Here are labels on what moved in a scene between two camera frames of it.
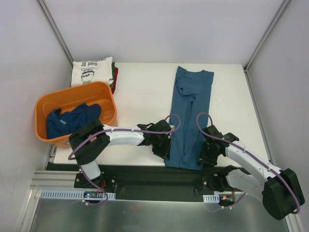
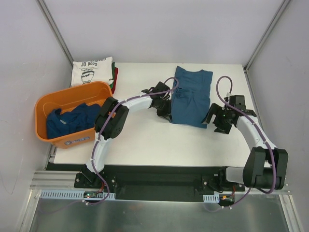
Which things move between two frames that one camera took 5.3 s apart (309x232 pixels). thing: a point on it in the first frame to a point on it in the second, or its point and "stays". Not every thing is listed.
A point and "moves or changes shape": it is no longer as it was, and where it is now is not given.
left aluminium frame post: x=54 y=27 stays
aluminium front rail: x=45 y=180 stays
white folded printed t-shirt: x=96 y=70 stays
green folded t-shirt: x=113 y=67 stays
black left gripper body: x=165 y=150 to x=164 y=108
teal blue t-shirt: x=189 y=117 moves or changes shape
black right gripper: x=207 y=159 to x=216 y=116
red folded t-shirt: x=116 y=69 stays
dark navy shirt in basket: x=60 y=124 stays
